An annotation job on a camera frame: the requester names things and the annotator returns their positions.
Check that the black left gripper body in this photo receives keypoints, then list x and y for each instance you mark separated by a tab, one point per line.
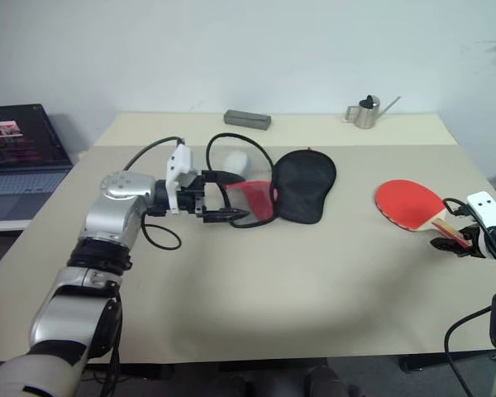
192	198

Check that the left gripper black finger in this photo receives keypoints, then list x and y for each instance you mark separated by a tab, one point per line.
225	216
225	178

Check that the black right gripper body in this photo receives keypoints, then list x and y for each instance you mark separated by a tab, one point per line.
473	244

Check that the white fluffy ball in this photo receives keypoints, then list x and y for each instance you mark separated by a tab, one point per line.
237	162

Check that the red table tennis paddle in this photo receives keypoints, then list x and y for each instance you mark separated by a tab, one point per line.
405	200

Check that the red and black paddle case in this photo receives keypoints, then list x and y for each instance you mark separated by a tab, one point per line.
306	186

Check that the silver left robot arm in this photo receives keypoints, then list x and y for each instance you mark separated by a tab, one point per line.
107	215

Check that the grey oblong pouch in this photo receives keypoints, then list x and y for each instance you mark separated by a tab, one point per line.
248	120

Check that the beige table mat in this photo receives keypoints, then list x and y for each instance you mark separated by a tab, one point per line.
273	289

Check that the small metal watering can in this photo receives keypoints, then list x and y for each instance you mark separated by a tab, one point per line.
367	116

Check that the open grey laptop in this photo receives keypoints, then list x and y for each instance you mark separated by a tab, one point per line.
20	165

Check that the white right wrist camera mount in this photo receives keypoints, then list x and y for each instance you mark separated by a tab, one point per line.
488	209

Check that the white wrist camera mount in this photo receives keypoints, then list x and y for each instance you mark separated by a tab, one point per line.
178	165
488	209

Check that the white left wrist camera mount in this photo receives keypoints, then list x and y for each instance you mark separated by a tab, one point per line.
178	165

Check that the black table frame bar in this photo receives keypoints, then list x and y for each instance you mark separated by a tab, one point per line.
273	368

